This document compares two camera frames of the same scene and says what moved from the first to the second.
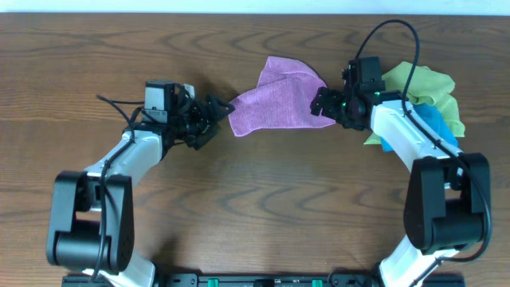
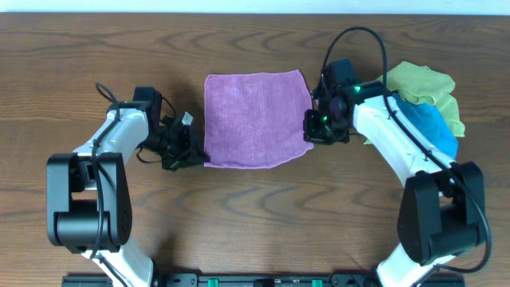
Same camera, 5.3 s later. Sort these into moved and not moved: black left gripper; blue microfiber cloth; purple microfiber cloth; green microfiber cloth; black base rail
Moved: black left gripper; purple microfiber cloth
Not moved: black base rail; green microfiber cloth; blue microfiber cloth
